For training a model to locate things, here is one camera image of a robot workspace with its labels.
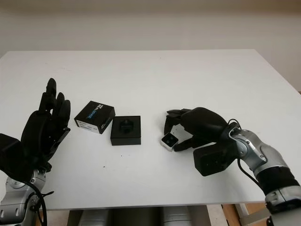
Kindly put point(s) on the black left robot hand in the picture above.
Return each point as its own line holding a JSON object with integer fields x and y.
{"x": 40, "y": 134}

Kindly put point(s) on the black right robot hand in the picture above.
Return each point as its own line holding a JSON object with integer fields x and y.
{"x": 204, "y": 122}

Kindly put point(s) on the small silver cube camera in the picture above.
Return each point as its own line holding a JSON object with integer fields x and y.
{"x": 169, "y": 140}

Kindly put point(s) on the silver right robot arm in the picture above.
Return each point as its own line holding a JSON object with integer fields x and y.
{"x": 265, "y": 160}

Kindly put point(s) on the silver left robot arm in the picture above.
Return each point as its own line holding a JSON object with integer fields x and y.
{"x": 16, "y": 200}

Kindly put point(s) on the black RealSense box lid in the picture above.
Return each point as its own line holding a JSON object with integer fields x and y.
{"x": 94, "y": 114}

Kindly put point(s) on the silver right robot leg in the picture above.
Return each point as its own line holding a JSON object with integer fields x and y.
{"x": 176, "y": 217}

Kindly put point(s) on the silver robot leg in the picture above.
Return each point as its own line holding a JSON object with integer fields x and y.
{"x": 95, "y": 217}
{"x": 176, "y": 217}

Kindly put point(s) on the silver left robot leg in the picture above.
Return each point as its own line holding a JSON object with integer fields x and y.
{"x": 95, "y": 217}

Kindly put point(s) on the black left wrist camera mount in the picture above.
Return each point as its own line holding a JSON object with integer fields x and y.
{"x": 11, "y": 153}

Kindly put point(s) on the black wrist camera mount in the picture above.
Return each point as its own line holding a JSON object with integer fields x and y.
{"x": 11, "y": 153}
{"x": 211, "y": 160}

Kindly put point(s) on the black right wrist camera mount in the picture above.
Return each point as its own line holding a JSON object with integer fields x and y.
{"x": 211, "y": 160}

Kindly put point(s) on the white table leg frame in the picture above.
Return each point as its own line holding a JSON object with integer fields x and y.
{"x": 244, "y": 216}

